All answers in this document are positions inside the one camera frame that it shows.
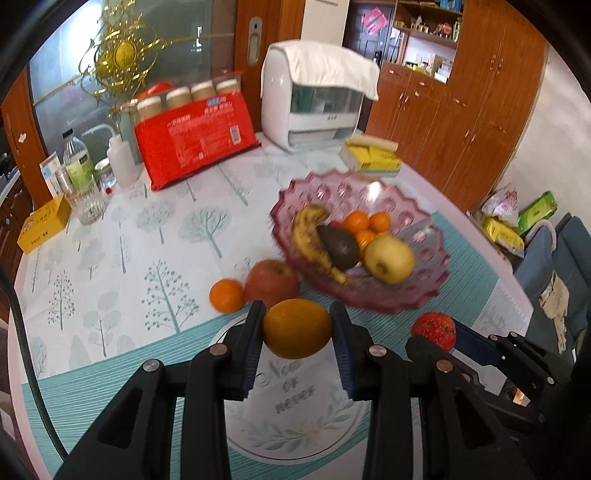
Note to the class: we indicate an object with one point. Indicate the glass jar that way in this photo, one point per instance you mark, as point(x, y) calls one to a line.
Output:
point(204, 91)
point(181, 98)
point(228, 86)
point(150, 108)

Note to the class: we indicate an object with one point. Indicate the blue chair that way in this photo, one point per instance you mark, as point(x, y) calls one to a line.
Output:
point(575, 249)
point(535, 263)

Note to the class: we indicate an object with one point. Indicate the small red apple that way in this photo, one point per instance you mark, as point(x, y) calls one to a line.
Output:
point(434, 328)

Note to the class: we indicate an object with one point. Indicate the yellow tissue pack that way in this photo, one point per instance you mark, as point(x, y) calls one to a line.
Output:
point(371, 157)

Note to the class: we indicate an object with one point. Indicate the white and blue carton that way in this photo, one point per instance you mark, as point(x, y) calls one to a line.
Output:
point(50, 174)

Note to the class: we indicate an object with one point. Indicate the pink glass fruit bowl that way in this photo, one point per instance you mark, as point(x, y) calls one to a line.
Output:
point(415, 281)

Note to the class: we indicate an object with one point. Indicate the yellow cardboard box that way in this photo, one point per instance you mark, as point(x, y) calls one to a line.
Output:
point(44, 226)

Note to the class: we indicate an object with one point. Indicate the dark avocado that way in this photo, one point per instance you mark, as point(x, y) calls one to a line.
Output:
point(339, 247)

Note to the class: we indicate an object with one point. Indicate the white refrigerator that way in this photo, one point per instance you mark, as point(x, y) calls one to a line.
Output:
point(325, 23)

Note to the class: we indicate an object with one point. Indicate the green box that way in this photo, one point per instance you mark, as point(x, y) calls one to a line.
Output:
point(538, 212)

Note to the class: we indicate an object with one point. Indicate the spotted yellow banana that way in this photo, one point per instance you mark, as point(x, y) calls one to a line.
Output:
point(307, 235)

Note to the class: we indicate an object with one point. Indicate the clear glass cup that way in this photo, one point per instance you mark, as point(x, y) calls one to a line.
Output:
point(90, 210)

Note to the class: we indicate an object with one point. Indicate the tall wooden cabinet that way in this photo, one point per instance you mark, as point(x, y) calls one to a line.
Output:
point(461, 115)

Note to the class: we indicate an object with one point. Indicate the large red apple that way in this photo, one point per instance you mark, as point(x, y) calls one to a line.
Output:
point(270, 284)

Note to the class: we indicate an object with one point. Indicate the red plastic package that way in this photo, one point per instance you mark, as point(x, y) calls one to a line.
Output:
point(194, 138)

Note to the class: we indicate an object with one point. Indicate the white towel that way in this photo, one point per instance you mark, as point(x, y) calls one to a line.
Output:
point(332, 62)

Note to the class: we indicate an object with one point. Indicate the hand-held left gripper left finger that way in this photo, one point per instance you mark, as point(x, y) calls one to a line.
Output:
point(251, 350)

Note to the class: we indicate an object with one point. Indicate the wooden kitchen cabinet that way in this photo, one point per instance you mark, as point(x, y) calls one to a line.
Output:
point(11, 221)

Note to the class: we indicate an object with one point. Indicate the white and red plastic bag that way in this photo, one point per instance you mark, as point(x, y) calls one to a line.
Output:
point(503, 203)

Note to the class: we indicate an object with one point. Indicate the beige cloth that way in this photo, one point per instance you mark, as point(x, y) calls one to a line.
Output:
point(554, 300)

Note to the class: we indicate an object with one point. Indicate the white countertop appliance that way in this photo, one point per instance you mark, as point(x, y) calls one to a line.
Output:
point(277, 92)

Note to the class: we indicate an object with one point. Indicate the small clear jar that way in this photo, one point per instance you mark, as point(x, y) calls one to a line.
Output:
point(105, 176)

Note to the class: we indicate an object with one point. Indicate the white squeeze bottle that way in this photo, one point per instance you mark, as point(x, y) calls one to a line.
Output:
point(121, 161)

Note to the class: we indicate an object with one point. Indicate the yellow speckled pear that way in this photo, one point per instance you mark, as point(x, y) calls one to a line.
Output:
point(390, 258)

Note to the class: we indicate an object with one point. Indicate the yellow packet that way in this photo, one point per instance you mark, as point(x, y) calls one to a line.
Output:
point(503, 233)

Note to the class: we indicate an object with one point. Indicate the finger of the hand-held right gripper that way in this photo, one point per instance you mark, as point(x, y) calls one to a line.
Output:
point(415, 347)
point(471, 342)

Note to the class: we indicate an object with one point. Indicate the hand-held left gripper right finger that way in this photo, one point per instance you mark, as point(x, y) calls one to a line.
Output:
point(344, 355)

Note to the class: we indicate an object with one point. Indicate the yellow-orange tangerine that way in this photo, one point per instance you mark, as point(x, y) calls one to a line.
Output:
point(298, 332)

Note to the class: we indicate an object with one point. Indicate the metal can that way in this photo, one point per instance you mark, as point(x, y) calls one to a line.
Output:
point(64, 182)

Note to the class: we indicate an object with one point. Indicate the orange tangerine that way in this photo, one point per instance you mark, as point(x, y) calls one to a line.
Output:
point(380, 222)
point(356, 220)
point(364, 239)
point(226, 296)

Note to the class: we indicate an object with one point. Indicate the green label water bottle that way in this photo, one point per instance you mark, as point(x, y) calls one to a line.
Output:
point(79, 166)

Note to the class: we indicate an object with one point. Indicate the tree print tablecloth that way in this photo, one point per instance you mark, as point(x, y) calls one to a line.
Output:
point(138, 286)

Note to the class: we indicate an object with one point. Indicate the gold flower ornament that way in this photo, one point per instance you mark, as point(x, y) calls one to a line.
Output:
point(124, 53)

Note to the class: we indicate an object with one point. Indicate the grey vase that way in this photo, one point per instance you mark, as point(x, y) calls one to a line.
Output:
point(124, 124)

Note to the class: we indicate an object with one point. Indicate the pink paper decoration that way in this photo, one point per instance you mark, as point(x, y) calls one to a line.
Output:
point(374, 21)

